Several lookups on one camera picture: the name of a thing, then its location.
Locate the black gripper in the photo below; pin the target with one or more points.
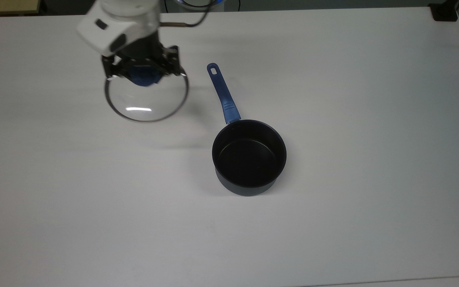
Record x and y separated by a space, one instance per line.
142 52

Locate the wooden board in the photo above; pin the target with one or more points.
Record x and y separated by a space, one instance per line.
6 6

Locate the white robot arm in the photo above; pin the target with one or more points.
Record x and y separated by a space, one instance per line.
118 24

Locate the glass saucepan lid blue knob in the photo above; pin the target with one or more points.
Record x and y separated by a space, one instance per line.
146 101

